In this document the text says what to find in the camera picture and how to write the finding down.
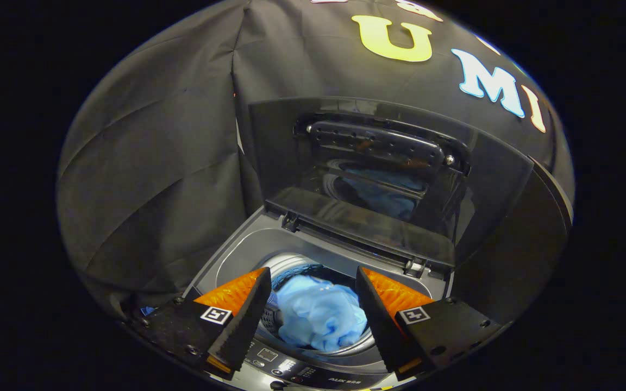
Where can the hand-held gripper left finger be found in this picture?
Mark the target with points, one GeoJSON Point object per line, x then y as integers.
{"type": "Point", "coordinates": [248, 320]}

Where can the black backdrop cloth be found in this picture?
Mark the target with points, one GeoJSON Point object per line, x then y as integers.
{"type": "Point", "coordinates": [155, 163]}

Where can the grey washing machine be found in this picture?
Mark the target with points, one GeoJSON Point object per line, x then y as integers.
{"type": "Point", "coordinates": [237, 255]}

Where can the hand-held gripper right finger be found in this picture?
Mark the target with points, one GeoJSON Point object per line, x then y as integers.
{"type": "Point", "coordinates": [381, 326]}

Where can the dark glass washing machine lid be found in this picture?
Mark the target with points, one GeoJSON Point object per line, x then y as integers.
{"type": "Point", "coordinates": [345, 217]}

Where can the light blue polo shirt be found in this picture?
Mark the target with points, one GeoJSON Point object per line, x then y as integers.
{"type": "Point", "coordinates": [318, 315]}

